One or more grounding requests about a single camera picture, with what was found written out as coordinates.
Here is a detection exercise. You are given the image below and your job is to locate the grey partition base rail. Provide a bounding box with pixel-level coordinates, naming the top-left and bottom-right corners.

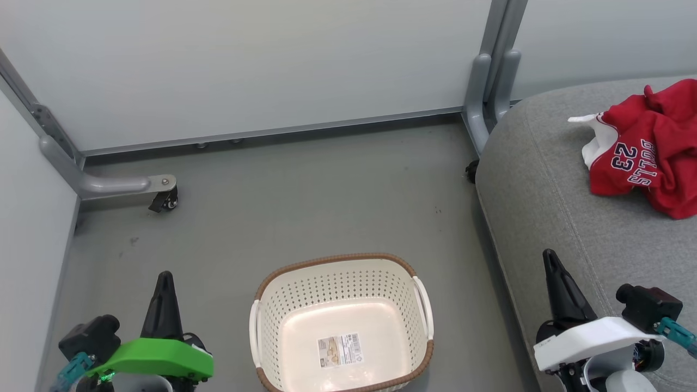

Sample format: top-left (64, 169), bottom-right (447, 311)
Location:
top-left (82, 106), bottom-right (469, 157)

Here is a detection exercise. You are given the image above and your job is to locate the grey curved frame foot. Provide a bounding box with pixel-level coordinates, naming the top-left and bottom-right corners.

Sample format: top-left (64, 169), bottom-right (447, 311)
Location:
top-left (38, 136), bottom-right (178, 199)

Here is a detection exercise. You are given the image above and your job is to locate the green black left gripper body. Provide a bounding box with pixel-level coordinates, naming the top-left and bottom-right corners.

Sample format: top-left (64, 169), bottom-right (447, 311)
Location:
top-left (76, 334), bottom-right (215, 392)

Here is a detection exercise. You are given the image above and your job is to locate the teal right cable connector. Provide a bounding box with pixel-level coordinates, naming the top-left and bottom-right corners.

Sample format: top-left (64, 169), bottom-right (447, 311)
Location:
top-left (656, 318), bottom-right (697, 358)

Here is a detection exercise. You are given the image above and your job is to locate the red basketball jersey clothing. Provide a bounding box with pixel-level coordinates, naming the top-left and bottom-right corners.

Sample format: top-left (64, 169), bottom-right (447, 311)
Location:
top-left (568, 79), bottom-right (697, 220)

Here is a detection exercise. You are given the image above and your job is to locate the cream perforated laundry basket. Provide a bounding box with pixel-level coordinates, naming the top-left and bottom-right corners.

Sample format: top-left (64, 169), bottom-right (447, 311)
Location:
top-left (249, 253), bottom-right (435, 392)

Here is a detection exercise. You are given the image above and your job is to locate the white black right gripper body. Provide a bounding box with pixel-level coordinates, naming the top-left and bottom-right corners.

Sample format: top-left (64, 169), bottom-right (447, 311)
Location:
top-left (534, 317), bottom-right (666, 392)

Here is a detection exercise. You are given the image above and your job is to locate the teal left cable connector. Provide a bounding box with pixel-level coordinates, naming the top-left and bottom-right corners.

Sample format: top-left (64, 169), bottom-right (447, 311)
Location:
top-left (50, 352), bottom-right (94, 392)

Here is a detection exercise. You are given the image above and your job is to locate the grey slanted partition post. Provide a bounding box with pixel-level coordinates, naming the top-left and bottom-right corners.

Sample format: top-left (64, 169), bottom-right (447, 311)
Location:
top-left (0, 48), bottom-right (85, 164)

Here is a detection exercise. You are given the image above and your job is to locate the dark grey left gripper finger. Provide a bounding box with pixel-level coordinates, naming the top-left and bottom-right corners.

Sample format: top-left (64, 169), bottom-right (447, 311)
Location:
top-left (140, 271), bottom-right (184, 339)

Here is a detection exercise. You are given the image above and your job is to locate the paper label sticker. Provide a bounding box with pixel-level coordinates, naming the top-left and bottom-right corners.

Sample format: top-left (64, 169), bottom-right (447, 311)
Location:
top-left (317, 333), bottom-right (364, 369)

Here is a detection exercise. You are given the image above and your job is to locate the teal cable connector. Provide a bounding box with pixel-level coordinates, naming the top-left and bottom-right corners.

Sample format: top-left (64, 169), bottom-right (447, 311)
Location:
top-left (656, 318), bottom-right (697, 358)
top-left (50, 352), bottom-right (94, 392)

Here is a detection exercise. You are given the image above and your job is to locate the grey double-tube frame foot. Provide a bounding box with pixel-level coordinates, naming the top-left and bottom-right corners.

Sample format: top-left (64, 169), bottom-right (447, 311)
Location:
top-left (462, 51), bottom-right (522, 157)

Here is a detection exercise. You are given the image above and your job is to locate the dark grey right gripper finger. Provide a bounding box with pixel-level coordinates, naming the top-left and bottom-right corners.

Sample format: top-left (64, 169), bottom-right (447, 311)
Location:
top-left (543, 249), bottom-right (598, 327)

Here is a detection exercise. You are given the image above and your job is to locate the grey upright partition post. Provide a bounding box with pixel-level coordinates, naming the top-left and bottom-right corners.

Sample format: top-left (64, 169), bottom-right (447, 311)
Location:
top-left (486, 0), bottom-right (529, 109)

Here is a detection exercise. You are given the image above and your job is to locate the grey fabric sofa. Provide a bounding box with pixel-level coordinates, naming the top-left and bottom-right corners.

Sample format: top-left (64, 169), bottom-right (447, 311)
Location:
top-left (475, 76), bottom-right (697, 392)

